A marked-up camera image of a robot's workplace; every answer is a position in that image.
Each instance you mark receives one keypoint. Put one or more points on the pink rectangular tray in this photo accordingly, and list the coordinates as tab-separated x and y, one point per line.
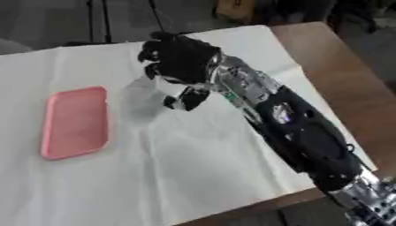
76	122

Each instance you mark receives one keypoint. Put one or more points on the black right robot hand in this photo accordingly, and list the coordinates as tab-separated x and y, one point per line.
181	60

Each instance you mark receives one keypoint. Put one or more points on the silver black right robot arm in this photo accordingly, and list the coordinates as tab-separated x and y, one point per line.
288	123

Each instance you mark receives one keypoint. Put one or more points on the black tripod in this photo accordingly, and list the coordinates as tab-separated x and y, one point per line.
105	20

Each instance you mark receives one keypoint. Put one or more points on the tan cardboard box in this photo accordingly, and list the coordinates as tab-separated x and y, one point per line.
235	9

